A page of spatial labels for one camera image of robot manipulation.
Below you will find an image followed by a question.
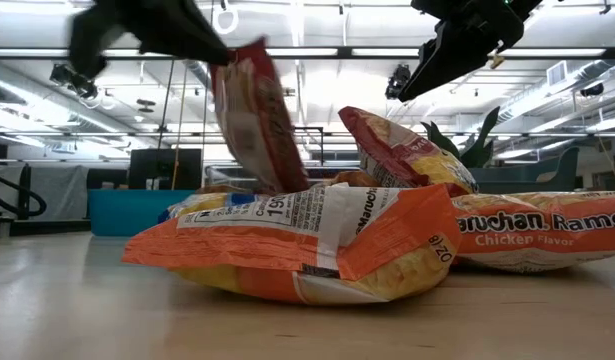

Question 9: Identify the potted teal plant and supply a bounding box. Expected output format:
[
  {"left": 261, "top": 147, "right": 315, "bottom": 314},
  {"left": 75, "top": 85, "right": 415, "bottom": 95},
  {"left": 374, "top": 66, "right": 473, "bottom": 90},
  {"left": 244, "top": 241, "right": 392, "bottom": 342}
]
[{"left": 420, "top": 105, "right": 503, "bottom": 169}]

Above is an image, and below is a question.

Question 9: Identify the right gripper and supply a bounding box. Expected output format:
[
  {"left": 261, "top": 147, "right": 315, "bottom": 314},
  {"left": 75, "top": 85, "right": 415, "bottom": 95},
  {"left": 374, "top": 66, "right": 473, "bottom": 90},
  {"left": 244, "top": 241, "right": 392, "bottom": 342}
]
[{"left": 397, "top": 0, "right": 527, "bottom": 104}]

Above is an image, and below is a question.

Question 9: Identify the white ceiling vent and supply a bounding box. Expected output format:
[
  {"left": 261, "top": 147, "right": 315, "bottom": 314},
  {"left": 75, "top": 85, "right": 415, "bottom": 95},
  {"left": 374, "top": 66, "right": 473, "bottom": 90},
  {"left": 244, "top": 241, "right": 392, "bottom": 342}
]
[{"left": 546, "top": 60, "right": 568, "bottom": 87}]

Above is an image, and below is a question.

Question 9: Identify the orange noodle pack label side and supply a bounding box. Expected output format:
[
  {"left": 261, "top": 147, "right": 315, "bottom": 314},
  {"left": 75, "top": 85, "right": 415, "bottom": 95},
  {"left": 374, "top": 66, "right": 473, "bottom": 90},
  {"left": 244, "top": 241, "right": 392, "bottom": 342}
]
[{"left": 120, "top": 182, "right": 463, "bottom": 306}]

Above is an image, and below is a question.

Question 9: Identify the black screen panel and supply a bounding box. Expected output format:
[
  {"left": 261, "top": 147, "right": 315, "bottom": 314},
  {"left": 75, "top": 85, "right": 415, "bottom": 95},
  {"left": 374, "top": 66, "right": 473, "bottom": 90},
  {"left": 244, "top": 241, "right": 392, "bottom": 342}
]
[{"left": 128, "top": 147, "right": 204, "bottom": 191}]

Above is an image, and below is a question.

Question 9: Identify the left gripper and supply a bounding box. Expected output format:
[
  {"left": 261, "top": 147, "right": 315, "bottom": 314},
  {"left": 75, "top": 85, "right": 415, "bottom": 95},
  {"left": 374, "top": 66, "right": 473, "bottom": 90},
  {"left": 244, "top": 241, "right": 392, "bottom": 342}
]
[{"left": 68, "top": 0, "right": 237, "bottom": 80}]

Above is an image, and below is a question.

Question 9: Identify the black overhead beam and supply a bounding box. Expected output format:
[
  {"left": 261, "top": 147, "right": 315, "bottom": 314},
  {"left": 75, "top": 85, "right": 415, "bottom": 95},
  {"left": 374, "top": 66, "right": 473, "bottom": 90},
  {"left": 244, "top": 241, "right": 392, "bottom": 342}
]
[{"left": 0, "top": 46, "right": 615, "bottom": 61}]

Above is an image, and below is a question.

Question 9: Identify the thin black stand frame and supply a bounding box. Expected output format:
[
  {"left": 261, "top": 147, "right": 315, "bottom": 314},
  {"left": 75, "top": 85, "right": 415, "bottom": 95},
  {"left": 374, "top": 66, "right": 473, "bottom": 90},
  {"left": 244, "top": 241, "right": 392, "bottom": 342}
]
[{"left": 291, "top": 126, "right": 325, "bottom": 167}]

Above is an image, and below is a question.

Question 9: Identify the black curved hose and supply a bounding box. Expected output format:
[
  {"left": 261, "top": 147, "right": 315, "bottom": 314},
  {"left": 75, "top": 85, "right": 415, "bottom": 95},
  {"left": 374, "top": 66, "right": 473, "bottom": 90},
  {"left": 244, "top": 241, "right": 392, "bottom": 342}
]
[{"left": 0, "top": 159, "right": 48, "bottom": 219}]

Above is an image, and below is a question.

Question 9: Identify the blue Maruchan noodle pack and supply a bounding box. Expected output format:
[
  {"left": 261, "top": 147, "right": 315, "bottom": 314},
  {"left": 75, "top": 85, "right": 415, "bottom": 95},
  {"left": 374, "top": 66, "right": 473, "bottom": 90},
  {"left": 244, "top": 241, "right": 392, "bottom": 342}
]
[{"left": 156, "top": 191, "right": 261, "bottom": 225}]

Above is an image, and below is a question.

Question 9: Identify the hanging black cable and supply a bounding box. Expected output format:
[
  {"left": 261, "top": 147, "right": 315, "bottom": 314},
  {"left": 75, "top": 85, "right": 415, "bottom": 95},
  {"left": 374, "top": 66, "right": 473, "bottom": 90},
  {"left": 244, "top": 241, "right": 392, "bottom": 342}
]
[{"left": 157, "top": 58, "right": 176, "bottom": 151}]

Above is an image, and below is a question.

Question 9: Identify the large teal plastic bin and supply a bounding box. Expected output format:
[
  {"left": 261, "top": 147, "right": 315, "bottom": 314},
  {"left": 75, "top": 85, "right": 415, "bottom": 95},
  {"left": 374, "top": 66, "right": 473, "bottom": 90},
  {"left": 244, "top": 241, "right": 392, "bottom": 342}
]
[{"left": 469, "top": 146, "right": 581, "bottom": 195}]

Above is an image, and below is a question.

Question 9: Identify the orange Maruchan chicken noodle pack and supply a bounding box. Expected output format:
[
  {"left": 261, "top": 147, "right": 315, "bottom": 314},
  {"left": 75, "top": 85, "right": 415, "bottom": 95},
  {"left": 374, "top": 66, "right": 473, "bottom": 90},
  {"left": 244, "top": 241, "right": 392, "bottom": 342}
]
[{"left": 449, "top": 189, "right": 615, "bottom": 274}]

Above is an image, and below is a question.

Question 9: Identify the white hanging ring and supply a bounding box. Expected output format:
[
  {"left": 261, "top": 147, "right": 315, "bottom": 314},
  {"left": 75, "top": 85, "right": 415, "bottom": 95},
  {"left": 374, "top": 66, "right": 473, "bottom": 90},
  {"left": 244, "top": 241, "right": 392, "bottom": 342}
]
[{"left": 212, "top": 0, "right": 240, "bottom": 35}]

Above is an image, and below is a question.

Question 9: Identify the small blue plastic bin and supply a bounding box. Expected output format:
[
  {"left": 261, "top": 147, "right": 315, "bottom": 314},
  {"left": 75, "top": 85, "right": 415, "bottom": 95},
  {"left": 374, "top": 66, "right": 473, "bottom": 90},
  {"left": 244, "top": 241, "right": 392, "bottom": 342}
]
[{"left": 88, "top": 188, "right": 197, "bottom": 237}]

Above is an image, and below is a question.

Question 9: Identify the black vertical post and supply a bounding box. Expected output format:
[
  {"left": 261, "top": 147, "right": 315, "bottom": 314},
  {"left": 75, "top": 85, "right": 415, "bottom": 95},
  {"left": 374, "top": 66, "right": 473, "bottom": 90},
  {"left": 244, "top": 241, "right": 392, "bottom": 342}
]
[{"left": 18, "top": 163, "right": 33, "bottom": 221}]

